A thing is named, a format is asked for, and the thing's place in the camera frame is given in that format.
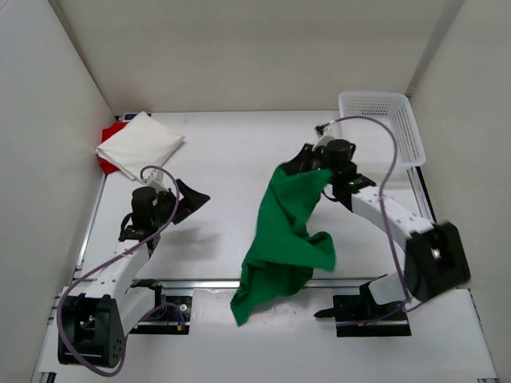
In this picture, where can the green t-shirt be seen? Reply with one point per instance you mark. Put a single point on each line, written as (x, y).
(283, 255)

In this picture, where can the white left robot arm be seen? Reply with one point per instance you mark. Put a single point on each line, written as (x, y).
(93, 323)

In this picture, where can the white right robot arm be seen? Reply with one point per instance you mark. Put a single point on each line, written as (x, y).
(367, 200)

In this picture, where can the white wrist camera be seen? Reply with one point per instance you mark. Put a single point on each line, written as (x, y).
(155, 180)
(326, 132)

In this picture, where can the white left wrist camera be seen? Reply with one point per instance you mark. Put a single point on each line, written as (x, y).
(155, 180)

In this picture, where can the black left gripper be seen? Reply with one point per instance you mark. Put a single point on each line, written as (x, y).
(192, 200)

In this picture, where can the white t-shirt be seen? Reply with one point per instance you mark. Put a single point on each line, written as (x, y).
(131, 145)

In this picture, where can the aluminium table frame rail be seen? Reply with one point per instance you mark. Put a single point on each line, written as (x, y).
(434, 259)

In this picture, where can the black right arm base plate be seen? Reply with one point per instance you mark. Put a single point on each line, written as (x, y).
(356, 318)

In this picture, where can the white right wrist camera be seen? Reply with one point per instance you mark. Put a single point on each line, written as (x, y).
(326, 132)

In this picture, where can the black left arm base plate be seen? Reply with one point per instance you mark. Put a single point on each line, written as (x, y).
(173, 316)

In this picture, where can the white plastic laundry basket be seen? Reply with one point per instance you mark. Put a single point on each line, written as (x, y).
(383, 127)

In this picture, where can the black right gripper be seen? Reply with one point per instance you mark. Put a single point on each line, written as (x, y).
(301, 163)

